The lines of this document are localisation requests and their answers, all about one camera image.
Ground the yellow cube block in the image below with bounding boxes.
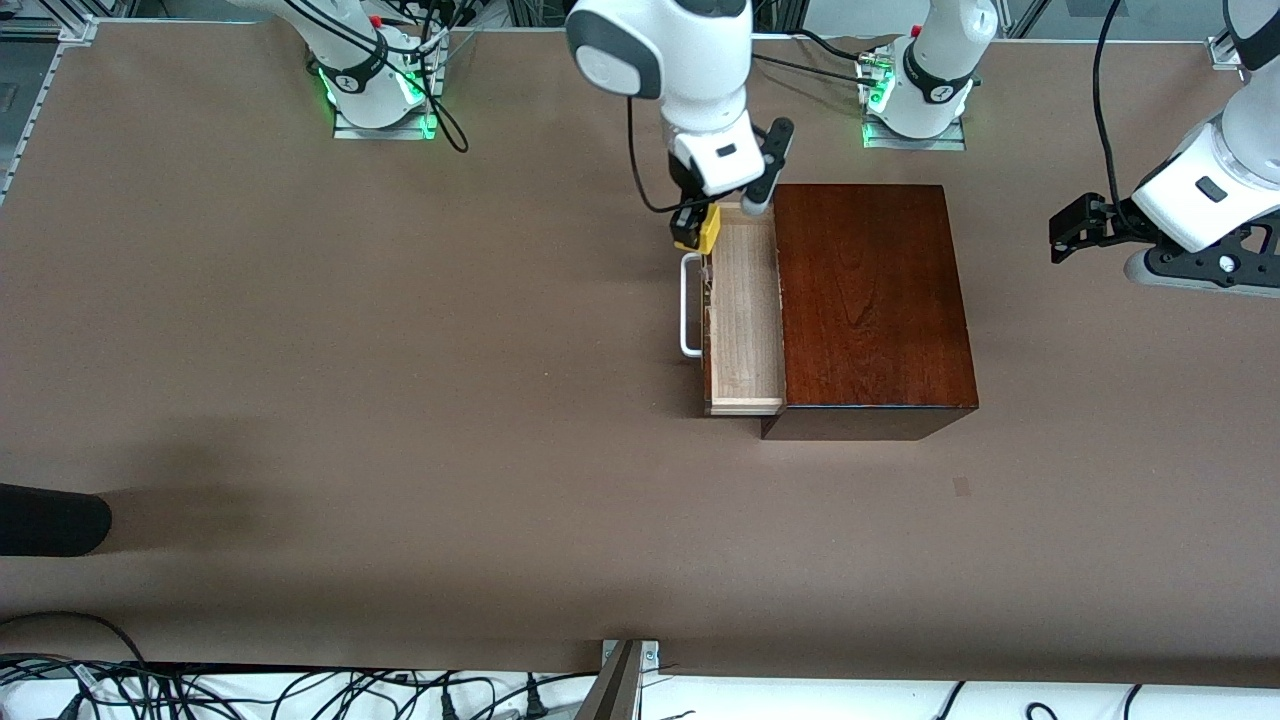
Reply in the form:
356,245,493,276
675,205,724,255

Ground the wooden drawer with white handle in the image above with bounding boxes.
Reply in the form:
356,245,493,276
680,200,789,418

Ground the dark brown wooden box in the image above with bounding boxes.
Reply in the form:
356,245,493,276
760,183,980,442

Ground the black cylindrical object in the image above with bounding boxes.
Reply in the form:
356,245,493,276
0,483,113,558

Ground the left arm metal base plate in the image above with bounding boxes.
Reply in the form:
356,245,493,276
862,112,968,152

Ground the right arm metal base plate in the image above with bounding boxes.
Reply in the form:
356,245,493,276
332,55,442,142

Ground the metal post with bracket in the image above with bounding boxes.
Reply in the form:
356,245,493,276
575,638,662,720

